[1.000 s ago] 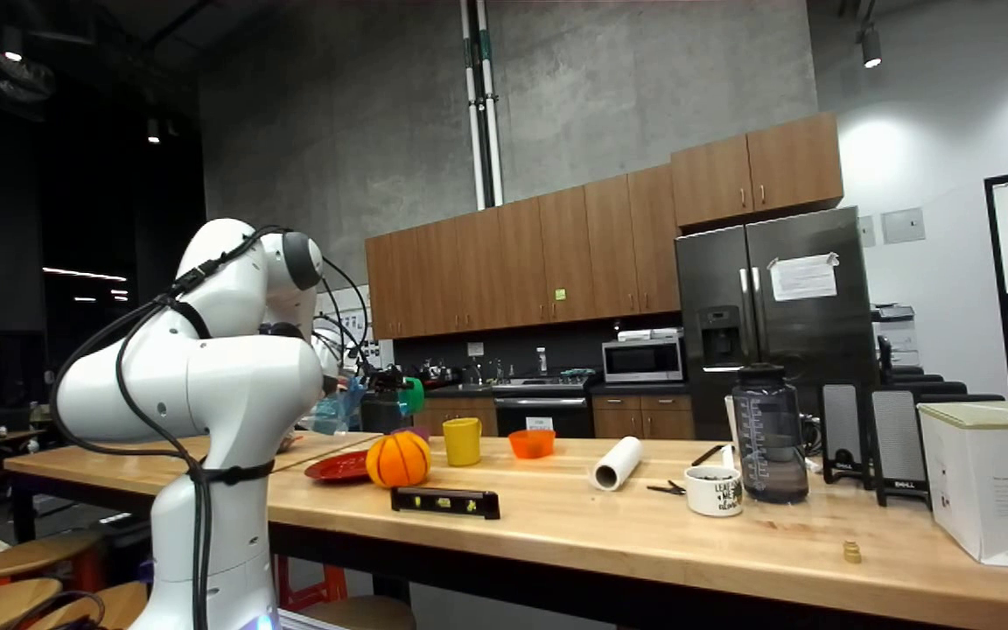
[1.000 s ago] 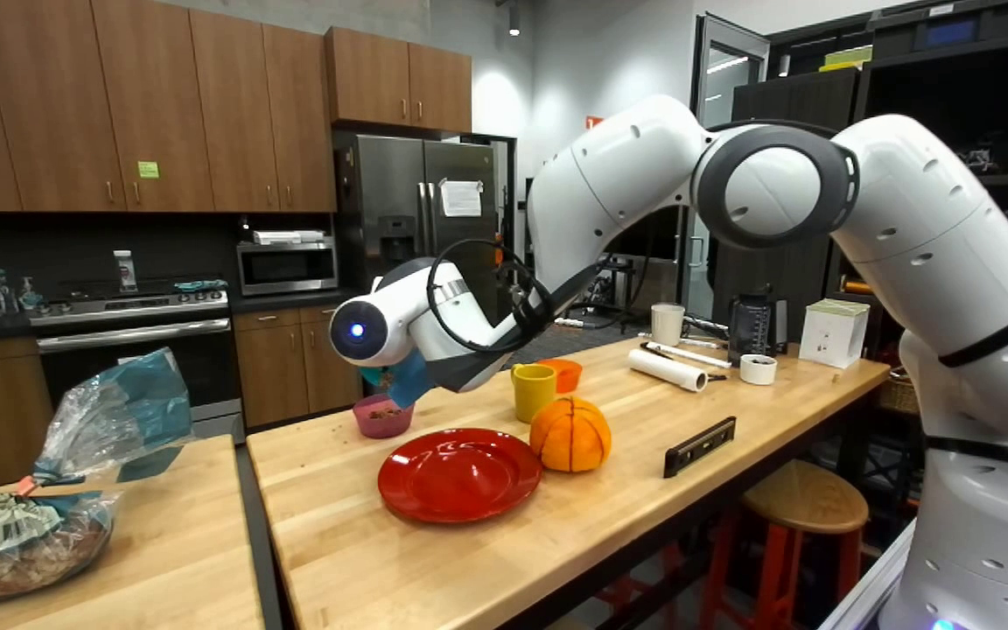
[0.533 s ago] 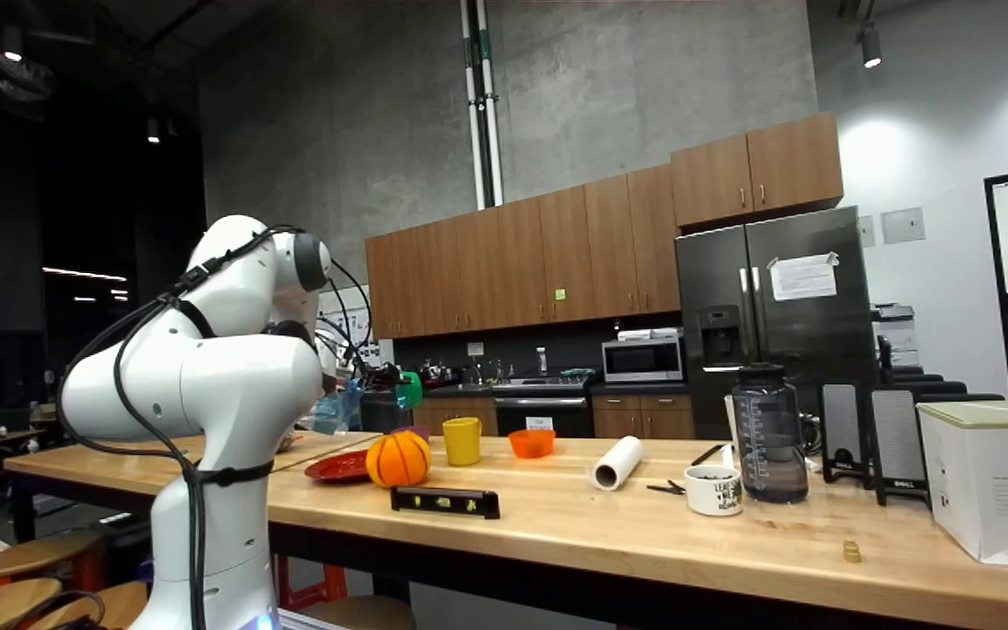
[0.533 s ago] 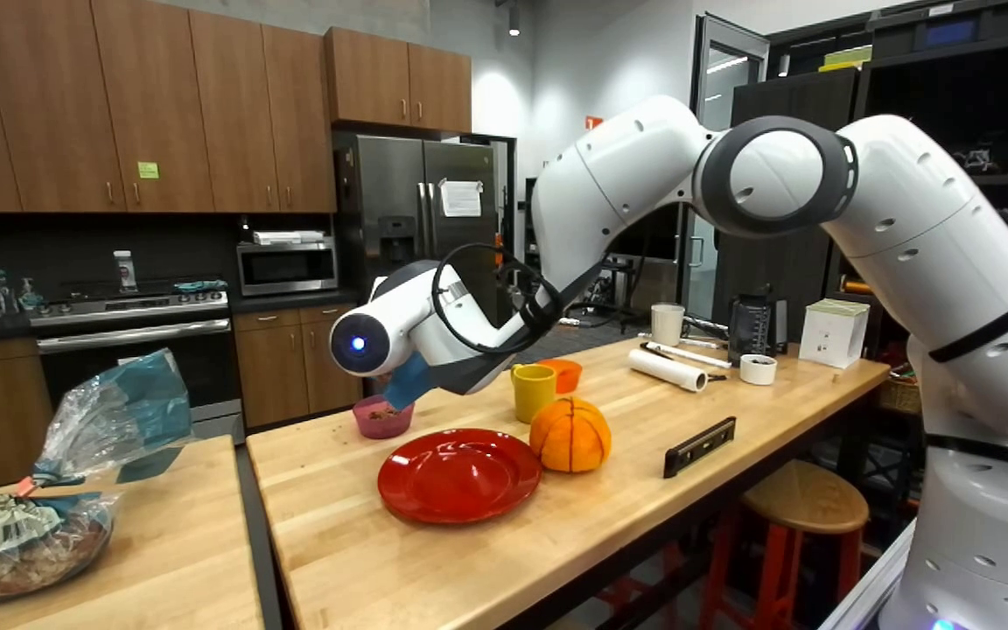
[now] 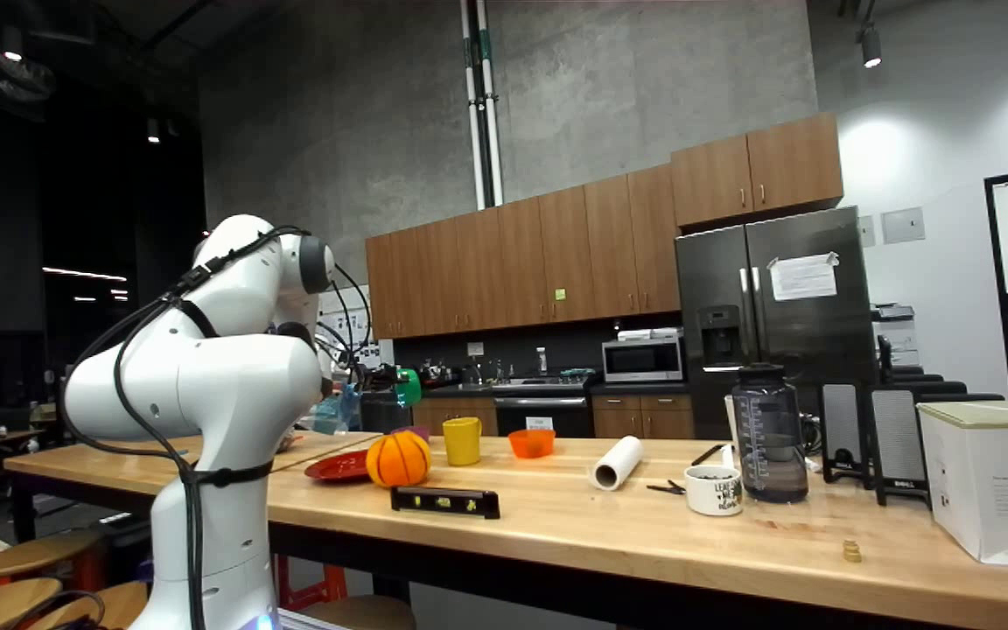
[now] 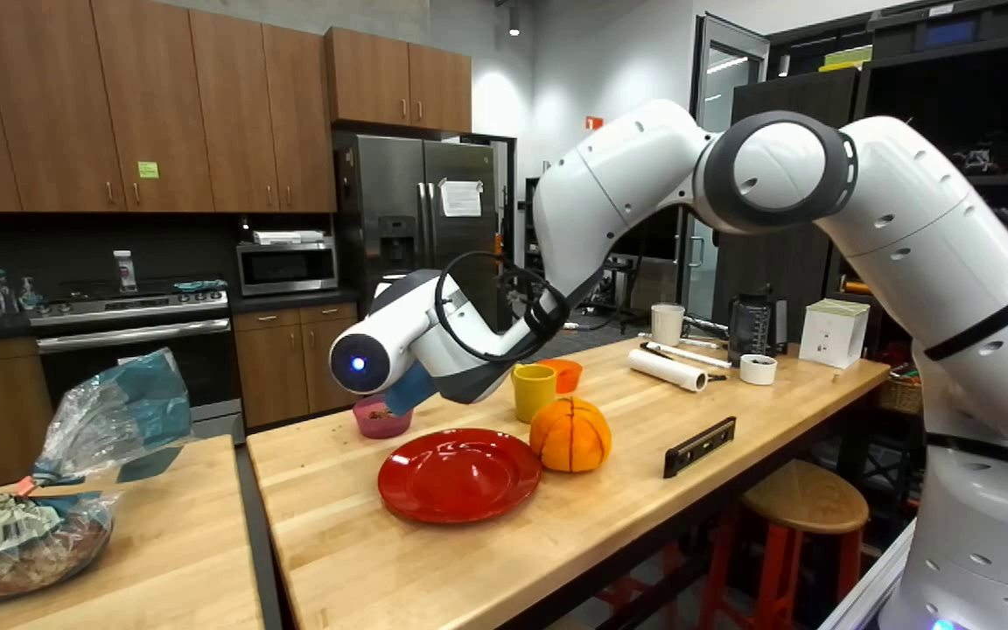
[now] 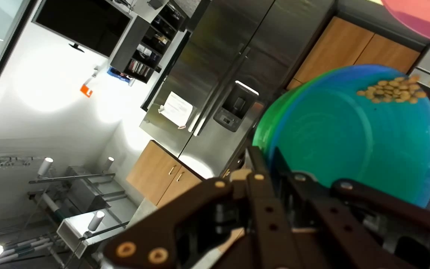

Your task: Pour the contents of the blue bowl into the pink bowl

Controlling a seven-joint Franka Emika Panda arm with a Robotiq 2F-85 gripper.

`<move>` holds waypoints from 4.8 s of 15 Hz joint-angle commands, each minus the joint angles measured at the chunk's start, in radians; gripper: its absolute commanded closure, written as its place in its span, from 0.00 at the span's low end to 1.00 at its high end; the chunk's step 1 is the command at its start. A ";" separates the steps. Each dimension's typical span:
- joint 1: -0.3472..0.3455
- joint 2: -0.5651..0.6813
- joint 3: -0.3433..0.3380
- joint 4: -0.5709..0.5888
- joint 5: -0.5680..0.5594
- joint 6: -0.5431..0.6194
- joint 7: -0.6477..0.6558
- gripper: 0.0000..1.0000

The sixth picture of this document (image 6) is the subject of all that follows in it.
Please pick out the lower wooden cabinet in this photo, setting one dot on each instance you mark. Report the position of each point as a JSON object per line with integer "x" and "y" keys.
{"x": 294, "y": 370}

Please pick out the white paper towel roll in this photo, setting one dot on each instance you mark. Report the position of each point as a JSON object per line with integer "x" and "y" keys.
{"x": 667, "y": 371}

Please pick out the orange plush pumpkin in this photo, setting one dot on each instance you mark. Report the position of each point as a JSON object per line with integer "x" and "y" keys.
{"x": 573, "y": 438}

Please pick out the white mug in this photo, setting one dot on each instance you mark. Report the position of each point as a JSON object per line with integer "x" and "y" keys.
{"x": 757, "y": 370}

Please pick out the grey door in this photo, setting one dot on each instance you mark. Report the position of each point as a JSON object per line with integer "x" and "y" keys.
{"x": 717, "y": 71}

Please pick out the small grey bottle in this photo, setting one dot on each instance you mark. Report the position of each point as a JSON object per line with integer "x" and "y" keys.
{"x": 125, "y": 273}

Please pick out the green sticky note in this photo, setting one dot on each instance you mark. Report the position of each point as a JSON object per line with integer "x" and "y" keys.
{"x": 147, "y": 172}

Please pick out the slim white roll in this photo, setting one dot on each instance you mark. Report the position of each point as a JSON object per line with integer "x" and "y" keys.
{"x": 691, "y": 354}

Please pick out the stainless steel refrigerator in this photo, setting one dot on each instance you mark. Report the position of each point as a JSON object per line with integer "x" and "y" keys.
{"x": 392, "y": 210}

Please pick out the white box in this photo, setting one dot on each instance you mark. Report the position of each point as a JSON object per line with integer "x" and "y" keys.
{"x": 834, "y": 333}

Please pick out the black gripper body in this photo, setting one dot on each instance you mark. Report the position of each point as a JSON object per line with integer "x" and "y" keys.
{"x": 470, "y": 380}

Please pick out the red plate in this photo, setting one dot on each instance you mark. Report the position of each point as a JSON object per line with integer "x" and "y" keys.
{"x": 456, "y": 476}

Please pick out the long upper wooden cabinets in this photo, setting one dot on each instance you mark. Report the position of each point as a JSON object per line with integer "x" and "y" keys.
{"x": 119, "y": 106}

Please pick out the short upper wooden cabinets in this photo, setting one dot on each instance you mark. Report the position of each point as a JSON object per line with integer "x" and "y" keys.
{"x": 401, "y": 81}

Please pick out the white paper sheet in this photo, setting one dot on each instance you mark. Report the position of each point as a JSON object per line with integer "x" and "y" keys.
{"x": 458, "y": 197}

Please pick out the white cup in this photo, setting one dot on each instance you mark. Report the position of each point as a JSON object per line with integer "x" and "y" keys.
{"x": 667, "y": 324}

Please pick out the small orange bowl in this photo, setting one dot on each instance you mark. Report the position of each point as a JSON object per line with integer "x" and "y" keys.
{"x": 569, "y": 376}

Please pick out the steel microwave oven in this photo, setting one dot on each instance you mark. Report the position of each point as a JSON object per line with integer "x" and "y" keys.
{"x": 286, "y": 270}

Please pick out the black shelving unit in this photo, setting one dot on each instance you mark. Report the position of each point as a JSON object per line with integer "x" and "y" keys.
{"x": 971, "y": 71}

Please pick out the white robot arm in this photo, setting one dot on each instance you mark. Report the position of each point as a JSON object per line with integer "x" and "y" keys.
{"x": 934, "y": 231}

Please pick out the wooden stool red legs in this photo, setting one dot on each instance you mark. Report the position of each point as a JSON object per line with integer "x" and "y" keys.
{"x": 805, "y": 494}

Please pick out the yellow mug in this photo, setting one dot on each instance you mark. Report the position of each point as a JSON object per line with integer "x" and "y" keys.
{"x": 533, "y": 398}

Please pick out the pink plastic bowl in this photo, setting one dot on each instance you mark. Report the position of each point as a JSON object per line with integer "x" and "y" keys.
{"x": 380, "y": 422}

